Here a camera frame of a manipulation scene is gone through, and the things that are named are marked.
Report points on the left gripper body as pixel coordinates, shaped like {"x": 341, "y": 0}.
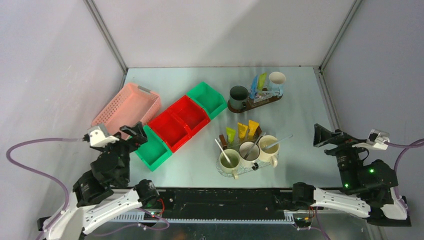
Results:
{"x": 122, "y": 147}

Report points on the white ribbed mug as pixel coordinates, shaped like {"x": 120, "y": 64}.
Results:
{"x": 252, "y": 159}

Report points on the green mug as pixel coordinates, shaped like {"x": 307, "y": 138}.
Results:
{"x": 235, "y": 159}

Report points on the red plastic bin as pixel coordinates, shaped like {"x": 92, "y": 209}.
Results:
{"x": 177, "y": 124}

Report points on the clear textured oval tray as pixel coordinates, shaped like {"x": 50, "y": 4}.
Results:
{"x": 240, "y": 170}

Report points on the green bin with toothbrushes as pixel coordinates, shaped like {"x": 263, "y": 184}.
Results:
{"x": 154, "y": 152}

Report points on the pink perforated basket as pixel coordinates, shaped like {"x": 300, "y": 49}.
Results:
{"x": 132, "y": 104}

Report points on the clear acrylic holder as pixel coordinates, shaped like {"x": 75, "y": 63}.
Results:
{"x": 256, "y": 104}

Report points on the clear holder with brown ends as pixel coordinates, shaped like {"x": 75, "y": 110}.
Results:
{"x": 223, "y": 140}

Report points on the white toothbrush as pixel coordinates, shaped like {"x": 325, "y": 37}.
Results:
{"x": 227, "y": 158}

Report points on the black mug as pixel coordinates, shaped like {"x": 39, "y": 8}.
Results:
{"x": 238, "y": 97}

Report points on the cream mug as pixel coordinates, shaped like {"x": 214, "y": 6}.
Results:
{"x": 269, "y": 154}

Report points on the light blue mug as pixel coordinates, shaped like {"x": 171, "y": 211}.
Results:
{"x": 276, "y": 83}

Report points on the green bin at back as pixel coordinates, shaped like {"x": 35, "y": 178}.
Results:
{"x": 208, "y": 98}

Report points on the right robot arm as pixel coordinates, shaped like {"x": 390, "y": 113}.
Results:
{"x": 368, "y": 191}

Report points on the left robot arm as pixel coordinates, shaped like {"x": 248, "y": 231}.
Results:
{"x": 110, "y": 170}

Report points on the brown wooden oval tray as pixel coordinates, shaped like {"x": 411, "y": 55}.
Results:
{"x": 247, "y": 107}

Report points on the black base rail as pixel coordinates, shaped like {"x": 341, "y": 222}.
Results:
{"x": 231, "y": 204}

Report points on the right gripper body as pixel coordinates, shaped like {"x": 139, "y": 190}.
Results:
{"x": 345, "y": 154}

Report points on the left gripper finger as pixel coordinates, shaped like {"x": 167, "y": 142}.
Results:
{"x": 131, "y": 131}
{"x": 137, "y": 135}

